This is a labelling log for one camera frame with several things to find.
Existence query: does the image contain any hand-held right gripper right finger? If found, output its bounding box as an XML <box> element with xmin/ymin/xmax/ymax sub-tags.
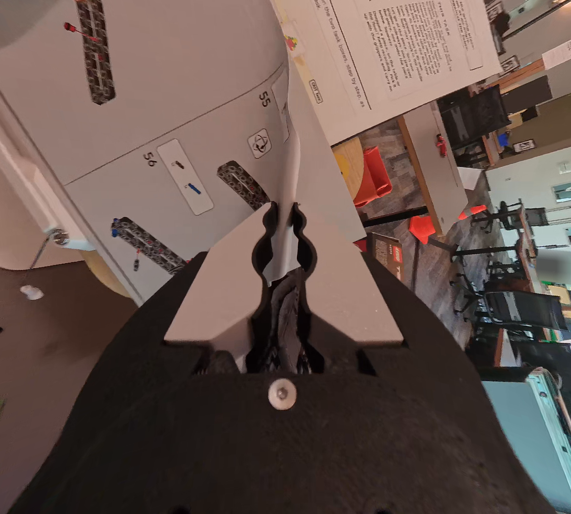
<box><xmin>290</xmin><ymin>202</ymin><xmax>405</xmax><ymax>372</ymax></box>

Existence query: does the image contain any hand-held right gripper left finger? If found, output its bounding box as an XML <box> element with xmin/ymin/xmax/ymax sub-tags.
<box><xmin>163</xmin><ymin>201</ymin><xmax>279</xmax><ymax>374</ymax></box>

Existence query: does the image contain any lego instruction booklet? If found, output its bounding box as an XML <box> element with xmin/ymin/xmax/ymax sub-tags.
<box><xmin>0</xmin><ymin>0</ymin><xmax>368</xmax><ymax>307</ymax></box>

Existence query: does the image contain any black product box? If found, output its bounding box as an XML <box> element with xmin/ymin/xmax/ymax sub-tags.
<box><xmin>366</xmin><ymin>232</ymin><xmax>418</xmax><ymax>288</ymax></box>

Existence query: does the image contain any orange chair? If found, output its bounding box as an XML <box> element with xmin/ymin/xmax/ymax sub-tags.
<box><xmin>352</xmin><ymin>146</ymin><xmax>393</xmax><ymax>208</ymax></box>
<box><xmin>410</xmin><ymin>216</ymin><xmax>439</xmax><ymax>245</ymax></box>

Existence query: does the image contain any round wooden table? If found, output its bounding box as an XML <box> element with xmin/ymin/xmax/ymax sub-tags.
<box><xmin>332</xmin><ymin>139</ymin><xmax>365</xmax><ymax>208</ymax></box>

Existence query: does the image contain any long white table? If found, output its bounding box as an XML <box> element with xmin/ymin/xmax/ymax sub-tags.
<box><xmin>396</xmin><ymin>101</ymin><xmax>469</xmax><ymax>239</ymax></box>

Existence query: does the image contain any white cabinet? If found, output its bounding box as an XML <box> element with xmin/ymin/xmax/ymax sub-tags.
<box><xmin>482</xmin><ymin>367</ymin><xmax>571</xmax><ymax>511</ymax></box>

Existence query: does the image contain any black mesh office chair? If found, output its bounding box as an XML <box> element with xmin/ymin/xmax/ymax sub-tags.
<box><xmin>439</xmin><ymin>86</ymin><xmax>511</xmax><ymax>154</ymax></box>

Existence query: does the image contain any printed paper sheet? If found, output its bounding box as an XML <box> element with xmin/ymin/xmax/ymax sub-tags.
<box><xmin>245</xmin><ymin>0</ymin><xmax>502</xmax><ymax>147</ymax></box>

